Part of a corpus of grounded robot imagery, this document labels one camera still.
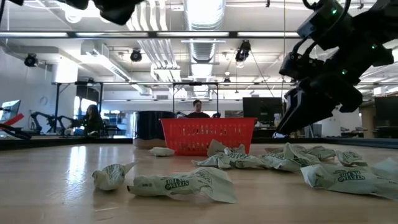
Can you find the chip bag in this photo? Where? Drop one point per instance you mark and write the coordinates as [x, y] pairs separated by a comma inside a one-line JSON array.
[[186, 183]]

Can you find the person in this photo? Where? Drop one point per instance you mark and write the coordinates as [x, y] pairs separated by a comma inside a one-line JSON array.
[[197, 105], [91, 121]]

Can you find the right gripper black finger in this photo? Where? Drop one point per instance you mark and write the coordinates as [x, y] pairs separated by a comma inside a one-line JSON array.
[[288, 105], [314, 107]]

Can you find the grey waste bin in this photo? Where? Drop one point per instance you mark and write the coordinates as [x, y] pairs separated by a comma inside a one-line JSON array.
[[317, 130]]

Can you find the grey computer monitor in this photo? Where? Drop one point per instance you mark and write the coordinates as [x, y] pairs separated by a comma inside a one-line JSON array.
[[11, 110]]

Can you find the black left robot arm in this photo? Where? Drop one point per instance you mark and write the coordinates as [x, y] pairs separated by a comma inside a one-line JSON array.
[[16, 2]]

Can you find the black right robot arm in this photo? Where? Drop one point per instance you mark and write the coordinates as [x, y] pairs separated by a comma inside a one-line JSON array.
[[379, 21]]

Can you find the white blue round object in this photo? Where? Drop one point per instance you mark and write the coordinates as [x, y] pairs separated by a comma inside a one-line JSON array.
[[280, 136]]

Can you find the black monitor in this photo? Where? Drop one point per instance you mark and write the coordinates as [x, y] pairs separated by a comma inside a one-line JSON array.
[[262, 109]]

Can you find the white round column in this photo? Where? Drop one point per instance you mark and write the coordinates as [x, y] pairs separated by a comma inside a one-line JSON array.
[[331, 127]]

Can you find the black overhead crossbar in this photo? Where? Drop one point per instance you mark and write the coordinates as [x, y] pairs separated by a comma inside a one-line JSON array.
[[150, 34]]

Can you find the white rectangular ceiling duct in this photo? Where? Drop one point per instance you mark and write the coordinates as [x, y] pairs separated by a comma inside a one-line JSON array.
[[99, 59]]

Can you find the black background station frame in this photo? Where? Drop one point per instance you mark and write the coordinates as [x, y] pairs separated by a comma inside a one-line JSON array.
[[195, 83], [57, 102]]

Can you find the dark cabinet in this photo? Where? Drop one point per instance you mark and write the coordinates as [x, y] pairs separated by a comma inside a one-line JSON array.
[[387, 115]]

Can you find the silver ceiling duct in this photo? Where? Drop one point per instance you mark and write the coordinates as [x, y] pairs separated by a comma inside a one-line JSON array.
[[203, 49]]

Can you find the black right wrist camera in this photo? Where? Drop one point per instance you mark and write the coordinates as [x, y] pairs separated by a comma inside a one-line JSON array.
[[326, 25]]

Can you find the red plastic basket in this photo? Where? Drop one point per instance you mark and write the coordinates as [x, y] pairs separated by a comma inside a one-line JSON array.
[[205, 133]]

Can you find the black background robot arm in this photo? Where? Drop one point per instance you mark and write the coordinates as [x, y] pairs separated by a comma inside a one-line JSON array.
[[63, 121], [42, 119]]

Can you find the red strip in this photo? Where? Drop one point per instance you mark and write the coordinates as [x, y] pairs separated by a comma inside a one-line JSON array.
[[15, 119]]

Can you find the white bottle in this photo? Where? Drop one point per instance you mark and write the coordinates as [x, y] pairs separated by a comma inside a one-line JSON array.
[[277, 120]]

